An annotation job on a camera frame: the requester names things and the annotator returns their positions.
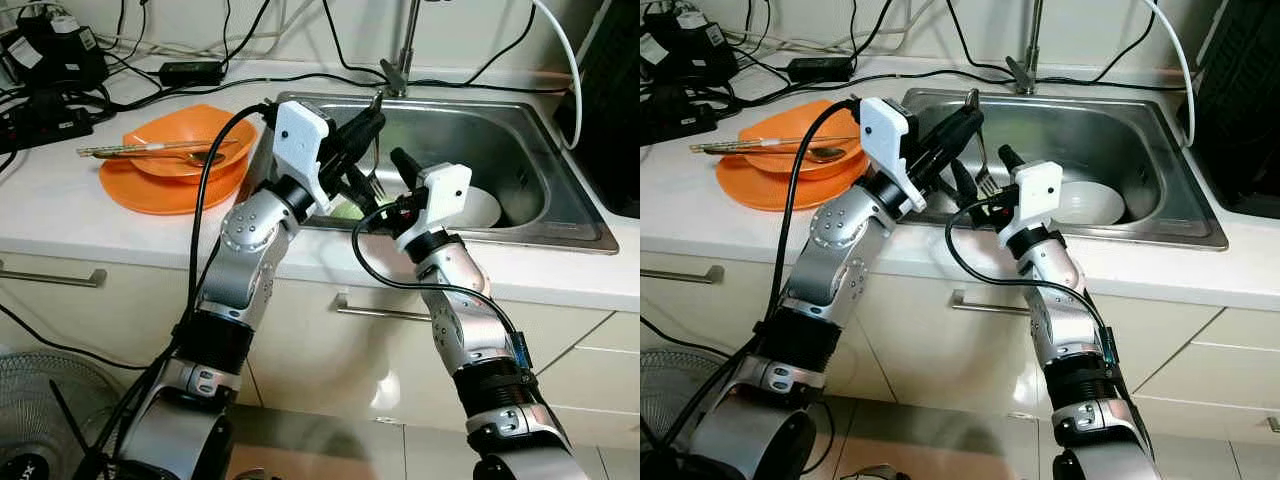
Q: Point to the black power strip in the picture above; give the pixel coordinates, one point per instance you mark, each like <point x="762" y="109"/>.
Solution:
<point x="680" y="122"/>
<point x="45" y="125"/>

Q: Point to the chrome faucet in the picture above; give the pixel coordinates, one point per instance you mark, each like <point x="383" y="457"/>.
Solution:
<point x="1033" y="40"/>
<point x="405" y="50"/>

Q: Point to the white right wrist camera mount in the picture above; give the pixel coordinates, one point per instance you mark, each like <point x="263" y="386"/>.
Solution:
<point x="440" y="195"/>
<point x="1035" y="190"/>

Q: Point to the stainless steel sink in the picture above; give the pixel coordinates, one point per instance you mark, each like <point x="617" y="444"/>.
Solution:
<point x="1120" y="135"/>
<point x="500" y="140"/>

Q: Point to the white kitchen cabinet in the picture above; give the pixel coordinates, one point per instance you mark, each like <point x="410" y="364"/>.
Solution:
<point x="930" y="370"/>
<point x="320" y="380"/>

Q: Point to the metal fork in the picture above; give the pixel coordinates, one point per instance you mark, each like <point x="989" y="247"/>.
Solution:
<point x="988" y="182"/>
<point x="378" y="185"/>

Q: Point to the black charger box with labels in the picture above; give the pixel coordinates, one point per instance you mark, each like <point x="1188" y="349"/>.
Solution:
<point x="690" y="55"/>
<point x="60" y="60"/>

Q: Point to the orange plastic plate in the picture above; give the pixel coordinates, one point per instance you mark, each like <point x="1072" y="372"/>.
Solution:
<point x="765" y="192"/>
<point x="150" y="197"/>

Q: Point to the orange plastic bowl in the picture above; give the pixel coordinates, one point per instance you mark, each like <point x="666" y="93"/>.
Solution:
<point x="800" y="120"/>
<point x="190" y="125"/>

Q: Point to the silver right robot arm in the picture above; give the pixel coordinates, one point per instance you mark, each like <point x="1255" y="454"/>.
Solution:
<point x="470" y="320"/>
<point x="1065" y="320"/>

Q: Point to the black power adapter brick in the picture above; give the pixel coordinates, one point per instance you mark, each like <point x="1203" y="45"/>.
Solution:
<point x="192" y="73"/>
<point x="820" y="69"/>

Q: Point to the metal spoon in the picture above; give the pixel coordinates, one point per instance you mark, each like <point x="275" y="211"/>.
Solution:
<point x="825" y="154"/>
<point x="205" y="158"/>

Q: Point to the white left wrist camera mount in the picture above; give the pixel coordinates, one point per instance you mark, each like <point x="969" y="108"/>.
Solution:
<point x="300" y="135"/>
<point x="885" y="130"/>

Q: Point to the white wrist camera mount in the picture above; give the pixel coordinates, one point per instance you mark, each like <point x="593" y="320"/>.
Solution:
<point x="885" y="130"/>
<point x="1035" y="190"/>
<point x="300" y="135"/>
<point x="440" y="195"/>

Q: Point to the white ceramic bowl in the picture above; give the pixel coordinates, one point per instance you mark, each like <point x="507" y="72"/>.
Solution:
<point x="1095" y="203"/>
<point x="485" y="208"/>

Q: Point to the black appliance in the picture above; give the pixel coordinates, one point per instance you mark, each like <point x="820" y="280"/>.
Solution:
<point x="1240" y="110"/>
<point x="610" y="120"/>

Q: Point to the light green plate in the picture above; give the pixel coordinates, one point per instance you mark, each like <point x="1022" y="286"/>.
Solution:
<point x="347" y="210"/>

